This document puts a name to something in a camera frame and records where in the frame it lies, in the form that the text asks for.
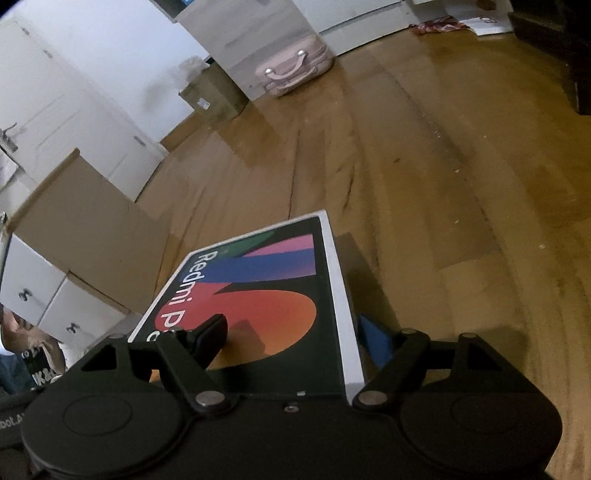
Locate dark wooden furniture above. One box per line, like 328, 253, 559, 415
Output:
509, 0, 590, 115

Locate white cabinet with handles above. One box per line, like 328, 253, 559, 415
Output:
294, 0, 419, 55

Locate Redmi Pad SE box lid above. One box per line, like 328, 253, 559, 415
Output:
130, 210, 366, 400

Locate red patterned wrapper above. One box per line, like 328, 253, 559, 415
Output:
410, 15, 469, 36

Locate brown cardboard box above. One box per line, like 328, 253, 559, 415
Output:
179, 63, 249, 126

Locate white drawer cabinet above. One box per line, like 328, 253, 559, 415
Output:
1, 150, 169, 350

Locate pink suitcase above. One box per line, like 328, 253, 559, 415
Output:
256, 35, 335, 97

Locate white door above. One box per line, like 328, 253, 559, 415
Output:
1, 20, 163, 201

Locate white papers on floor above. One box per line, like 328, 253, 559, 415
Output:
455, 5, 513, 37

